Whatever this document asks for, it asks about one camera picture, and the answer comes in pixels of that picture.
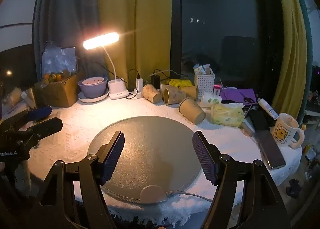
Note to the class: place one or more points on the white mug with bear print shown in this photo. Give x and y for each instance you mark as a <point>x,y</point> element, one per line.
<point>286,129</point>

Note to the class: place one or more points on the black case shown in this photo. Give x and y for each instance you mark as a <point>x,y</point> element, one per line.
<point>258,120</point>

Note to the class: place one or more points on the yellow green tissue packet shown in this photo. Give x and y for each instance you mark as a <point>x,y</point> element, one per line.
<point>226,115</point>

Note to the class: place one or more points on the purple cloth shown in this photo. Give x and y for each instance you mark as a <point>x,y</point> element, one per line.
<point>237,93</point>

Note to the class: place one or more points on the white desk lamp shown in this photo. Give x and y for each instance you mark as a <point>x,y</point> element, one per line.
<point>117,91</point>

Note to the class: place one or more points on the white power strip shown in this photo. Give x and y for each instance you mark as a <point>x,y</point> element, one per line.
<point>135,93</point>

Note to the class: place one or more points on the yellow curtain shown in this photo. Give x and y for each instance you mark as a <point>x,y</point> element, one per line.
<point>140,19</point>
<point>290,44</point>

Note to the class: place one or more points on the white plastic basket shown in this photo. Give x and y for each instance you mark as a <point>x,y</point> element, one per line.
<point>204,82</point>

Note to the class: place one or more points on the dark smartphone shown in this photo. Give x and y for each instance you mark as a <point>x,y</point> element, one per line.
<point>271,151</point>

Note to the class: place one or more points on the yellow rubber gloves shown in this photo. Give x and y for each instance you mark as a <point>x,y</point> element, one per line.
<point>180,82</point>

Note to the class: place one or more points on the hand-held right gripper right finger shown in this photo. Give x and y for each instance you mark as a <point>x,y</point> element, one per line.
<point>203,159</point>

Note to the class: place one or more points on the white cup with green print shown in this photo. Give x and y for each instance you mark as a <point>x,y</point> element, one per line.
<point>210,99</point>

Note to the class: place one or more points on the black scissors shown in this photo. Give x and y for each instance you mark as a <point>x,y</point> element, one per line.
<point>247,100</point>

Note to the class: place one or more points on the round grey heating mat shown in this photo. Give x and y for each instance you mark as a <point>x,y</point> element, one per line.
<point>150,149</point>

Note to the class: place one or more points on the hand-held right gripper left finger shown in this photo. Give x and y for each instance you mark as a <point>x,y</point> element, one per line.
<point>113,155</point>

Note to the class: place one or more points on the brown paper cup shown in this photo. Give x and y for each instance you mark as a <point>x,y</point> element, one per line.
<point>172,95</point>
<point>164,87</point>
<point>151,93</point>
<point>191,91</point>
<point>192,109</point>

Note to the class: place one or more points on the dark blue slipper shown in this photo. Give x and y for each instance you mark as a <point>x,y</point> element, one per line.
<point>293,187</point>

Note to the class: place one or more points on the small white bottle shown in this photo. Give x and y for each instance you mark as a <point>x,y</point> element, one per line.
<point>217,92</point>

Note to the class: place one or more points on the purple bowl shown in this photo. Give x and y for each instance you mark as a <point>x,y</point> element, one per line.
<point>92,92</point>

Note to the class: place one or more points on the clear plastic bag of oranges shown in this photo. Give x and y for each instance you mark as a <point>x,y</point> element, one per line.
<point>56,61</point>

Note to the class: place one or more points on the sachets bundle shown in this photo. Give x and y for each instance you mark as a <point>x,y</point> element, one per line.
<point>202,69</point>

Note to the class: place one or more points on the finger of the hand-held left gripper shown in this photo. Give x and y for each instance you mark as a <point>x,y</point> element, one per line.
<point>47,125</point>
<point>40,112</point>

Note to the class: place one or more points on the white tube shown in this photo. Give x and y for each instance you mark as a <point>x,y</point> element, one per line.
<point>267,107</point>

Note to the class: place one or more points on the grey curtain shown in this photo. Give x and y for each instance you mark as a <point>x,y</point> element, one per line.
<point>67,14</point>

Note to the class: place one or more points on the cardboard box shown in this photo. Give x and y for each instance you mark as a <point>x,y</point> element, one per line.
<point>60,94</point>

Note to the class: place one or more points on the white strainer bowl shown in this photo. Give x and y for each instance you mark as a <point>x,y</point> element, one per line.
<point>92,81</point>

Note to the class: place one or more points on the white plate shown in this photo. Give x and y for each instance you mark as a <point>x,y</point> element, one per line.
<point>101,99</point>

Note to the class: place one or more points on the black charger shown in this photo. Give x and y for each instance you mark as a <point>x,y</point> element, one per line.
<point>132,79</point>

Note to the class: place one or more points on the black power adapter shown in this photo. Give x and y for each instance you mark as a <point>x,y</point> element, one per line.
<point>156,81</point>

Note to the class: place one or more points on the white charger plug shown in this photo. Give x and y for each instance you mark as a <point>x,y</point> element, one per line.
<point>139,82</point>

